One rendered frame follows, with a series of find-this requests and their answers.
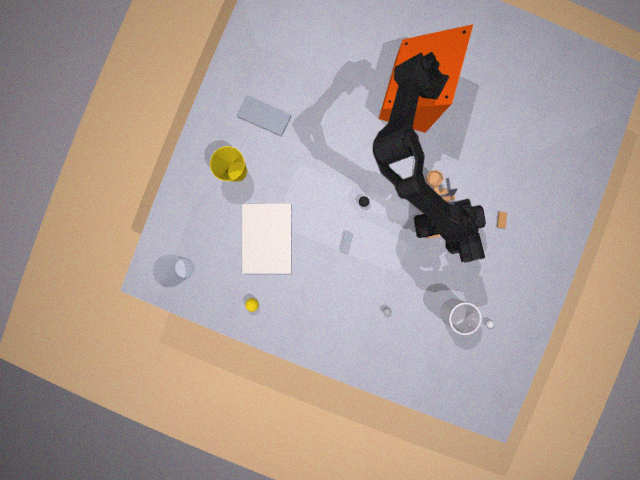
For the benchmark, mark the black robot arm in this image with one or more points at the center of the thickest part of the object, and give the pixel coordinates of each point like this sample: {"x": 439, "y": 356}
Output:
{"x": 397, "y": 140}

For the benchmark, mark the wooden catapult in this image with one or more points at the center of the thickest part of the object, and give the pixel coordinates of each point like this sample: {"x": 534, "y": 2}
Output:
{"x": 434, "y": 179}

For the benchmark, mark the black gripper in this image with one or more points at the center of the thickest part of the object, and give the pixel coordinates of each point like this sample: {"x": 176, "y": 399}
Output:
{"x": 424, "y": 226}

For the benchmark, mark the yellow ball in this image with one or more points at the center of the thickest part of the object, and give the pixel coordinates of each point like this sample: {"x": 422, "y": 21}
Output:
{"x": 251, "y": 305}

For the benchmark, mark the tan wooden bar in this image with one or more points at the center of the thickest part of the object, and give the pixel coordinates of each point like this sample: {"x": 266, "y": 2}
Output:
{"x": 502, "y": 219}

